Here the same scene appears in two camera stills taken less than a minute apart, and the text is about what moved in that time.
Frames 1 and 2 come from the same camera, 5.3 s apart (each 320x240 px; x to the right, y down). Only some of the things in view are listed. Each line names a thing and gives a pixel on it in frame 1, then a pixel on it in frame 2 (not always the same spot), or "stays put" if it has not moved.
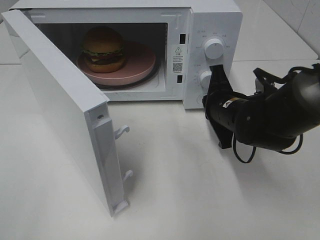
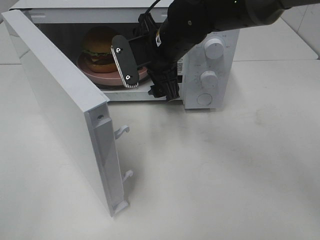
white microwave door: x=84 y=111 stays put
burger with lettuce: x=103 y=50 stays put
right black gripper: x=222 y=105 -> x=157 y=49
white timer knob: x=205 y=79 stays put
